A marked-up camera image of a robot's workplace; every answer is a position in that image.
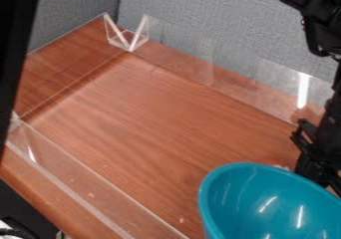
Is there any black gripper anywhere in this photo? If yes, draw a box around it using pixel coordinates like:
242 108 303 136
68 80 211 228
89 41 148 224
290 100 341 197

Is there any red and white toy mushroom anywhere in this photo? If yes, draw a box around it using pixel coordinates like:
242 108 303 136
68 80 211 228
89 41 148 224
274 165 290 171

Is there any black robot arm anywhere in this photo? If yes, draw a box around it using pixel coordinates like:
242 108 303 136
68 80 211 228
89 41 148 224
279 0 341 197

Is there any blue plastic bowl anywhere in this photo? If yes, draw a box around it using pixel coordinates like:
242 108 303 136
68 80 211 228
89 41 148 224
196 162 341 239

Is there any clear acrylic back barrier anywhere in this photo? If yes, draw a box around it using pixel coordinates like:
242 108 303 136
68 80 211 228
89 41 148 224
102 15 331 122

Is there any clear acrylic barrier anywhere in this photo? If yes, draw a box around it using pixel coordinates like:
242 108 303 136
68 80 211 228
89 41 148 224
102 15 331 122
0 116 188 239

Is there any clear acrylic front barrier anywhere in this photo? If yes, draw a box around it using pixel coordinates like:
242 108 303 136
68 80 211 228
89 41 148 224
0 116 188 239

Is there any black and white corner object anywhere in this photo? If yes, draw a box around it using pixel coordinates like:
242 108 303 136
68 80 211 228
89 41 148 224
0 179 73 239

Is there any black vertical bar at left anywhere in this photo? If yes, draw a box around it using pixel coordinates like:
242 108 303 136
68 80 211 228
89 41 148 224
0 0 38 156

